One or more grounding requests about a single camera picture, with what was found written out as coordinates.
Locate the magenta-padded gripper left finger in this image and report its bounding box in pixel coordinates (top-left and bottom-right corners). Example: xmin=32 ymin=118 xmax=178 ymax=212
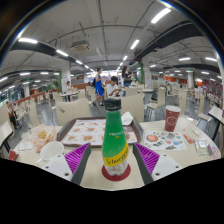
xmin=41 ymin=142 xmax=92 ymax=186

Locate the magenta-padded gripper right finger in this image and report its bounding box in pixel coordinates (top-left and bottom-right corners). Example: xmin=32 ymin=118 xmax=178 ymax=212
xmin=132 ymin=142 xmax=184 ymax=186

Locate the green drink bottle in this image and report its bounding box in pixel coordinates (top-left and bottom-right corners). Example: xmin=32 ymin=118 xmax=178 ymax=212
xmin=101 ymin=98 xmax=131 ymax=177

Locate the colourful printed flyer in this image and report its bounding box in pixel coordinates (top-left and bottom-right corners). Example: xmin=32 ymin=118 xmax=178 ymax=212
xmin=143 ymin=129 xmax=188 ymax=152

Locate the dark food tray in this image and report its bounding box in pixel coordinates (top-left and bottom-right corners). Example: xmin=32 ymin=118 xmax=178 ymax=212
xmin=56 ymin=117 xmax=144 ymax=148

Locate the flat round red coaster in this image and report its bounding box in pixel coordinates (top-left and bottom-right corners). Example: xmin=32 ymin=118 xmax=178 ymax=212
xmin=101 ymin=163 xmax=132 ymax=182

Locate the clear plastic food bag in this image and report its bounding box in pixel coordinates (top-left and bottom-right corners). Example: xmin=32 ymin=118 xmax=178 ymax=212
xmin=29 ymin=123 xmax=58 ymax=154

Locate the crumpled white napkin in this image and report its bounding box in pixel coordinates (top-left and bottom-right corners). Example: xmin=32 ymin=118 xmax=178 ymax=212
xmin=120 ymin=111 xmax=135 ymax=127

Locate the red paper cup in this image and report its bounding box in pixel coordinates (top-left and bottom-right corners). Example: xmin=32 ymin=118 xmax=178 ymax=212
xmin=164 ymin=105 xmax=182 ymax=133

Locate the small red sachet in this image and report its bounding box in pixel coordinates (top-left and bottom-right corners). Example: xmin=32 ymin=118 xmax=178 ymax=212
xmin=183 ymin=133 xmax=196 ymax=144

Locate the group of beige chairs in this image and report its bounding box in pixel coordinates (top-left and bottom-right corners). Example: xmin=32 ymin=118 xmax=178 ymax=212
xmin=0 ymin=84 xmax=224 ymax=134

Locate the white paper leaflet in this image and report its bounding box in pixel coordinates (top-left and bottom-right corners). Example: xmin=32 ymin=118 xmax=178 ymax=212
xmin=18 ymin=141 xmax=34 ymax=152

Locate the clear plastic packet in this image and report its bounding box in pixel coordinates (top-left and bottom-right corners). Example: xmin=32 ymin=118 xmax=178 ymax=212
xmin=194 ymin=138 xmax=211 ymax=157

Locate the person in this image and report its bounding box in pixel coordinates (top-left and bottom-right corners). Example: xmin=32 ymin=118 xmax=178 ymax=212
xmin=7 ymin=103 xmax=18 ymax=129
xmin=92 ymin=67 xmax=106 ymax=107
xmin=121 ymin=65 xmax=134 ymax=88
xmin=105 ymin=75 xmax=123 ymax=99

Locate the ceiling air conditioner unit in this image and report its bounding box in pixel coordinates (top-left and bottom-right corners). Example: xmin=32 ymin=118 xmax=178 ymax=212
xmin=70 ymin=39 xmax=91 ymax=53

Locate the group of ceiling lights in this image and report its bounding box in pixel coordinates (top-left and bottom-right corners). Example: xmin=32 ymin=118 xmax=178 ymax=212
xmin=0 ymin=7 xmax=224 ymax=88

